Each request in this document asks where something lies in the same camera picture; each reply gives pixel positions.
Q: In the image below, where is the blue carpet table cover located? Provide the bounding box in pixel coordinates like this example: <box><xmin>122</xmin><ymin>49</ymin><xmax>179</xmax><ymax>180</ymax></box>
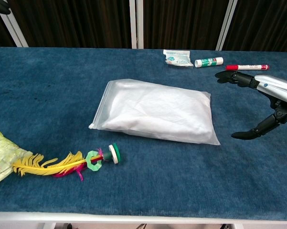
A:
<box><xmin>0</xmin><ymin>46</ymin><xmax>287</xmax><ymax>221</ymax></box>

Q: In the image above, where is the white frame post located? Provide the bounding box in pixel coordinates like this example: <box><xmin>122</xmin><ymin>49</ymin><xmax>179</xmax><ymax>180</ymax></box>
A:
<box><xmin>0</xmin><ymin>11</ymin><xmax>29</xmax><ymax>48</ymax></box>
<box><xmin>215</xmin><ymin>0</ymin><xmax>238</xmax><ymax>51</ymax></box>
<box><xmin>136</xmin><ymin>0</ymin><xmax>145</xmax><ymax>50</ymax></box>
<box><xmin>129</xmin><ymin>0</ymin><xmax>137</xmax><ymax>49</ymax></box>

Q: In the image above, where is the green white glue stick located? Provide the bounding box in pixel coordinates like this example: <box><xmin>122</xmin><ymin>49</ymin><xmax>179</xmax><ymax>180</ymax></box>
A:
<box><xmin>194</xmin><ymin>57</ymin><xmax>224</xmax><ymax>68</ymax></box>

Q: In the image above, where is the white wet wipes packet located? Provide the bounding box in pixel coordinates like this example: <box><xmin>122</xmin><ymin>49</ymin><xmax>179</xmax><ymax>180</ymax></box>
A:
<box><xmin>163</xmin><ymin>49</ymin><xmax>194</xmax><ymax>69</ymax></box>

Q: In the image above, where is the yellow feather shuttlecock toy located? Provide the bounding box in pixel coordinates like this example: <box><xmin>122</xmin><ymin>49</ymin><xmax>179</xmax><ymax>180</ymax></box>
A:
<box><xmin>12</xmin><ymin>143</ymin><xmax>122</xmax><ymax>182</ymax></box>

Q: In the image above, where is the red white marker pen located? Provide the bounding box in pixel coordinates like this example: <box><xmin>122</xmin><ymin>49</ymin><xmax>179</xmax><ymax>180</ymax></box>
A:
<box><xmin>225</xmin><ymin>63</ymin><xmax>270</xmax><ymax>71</ymax></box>

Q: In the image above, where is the translucent zip plastic bag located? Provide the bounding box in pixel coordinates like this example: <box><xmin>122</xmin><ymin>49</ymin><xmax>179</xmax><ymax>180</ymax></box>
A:
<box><xmin>88</xmin><ymin>80</ymin><xmax>221</xmax><ymax>146</ymax></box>

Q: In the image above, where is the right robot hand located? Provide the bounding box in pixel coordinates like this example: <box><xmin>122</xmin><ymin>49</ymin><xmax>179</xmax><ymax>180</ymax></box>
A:
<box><xmin>214</xmin><ymin>70</ymin><xmax>287</xmax><ymax>140</ymax></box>

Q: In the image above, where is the yellow green snack packet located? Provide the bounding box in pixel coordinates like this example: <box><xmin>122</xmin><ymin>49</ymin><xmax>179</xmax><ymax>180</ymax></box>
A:
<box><xmin>0</xmin><ymin>130</ymin><xmax>34</xmax><ymax>189</ymax></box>

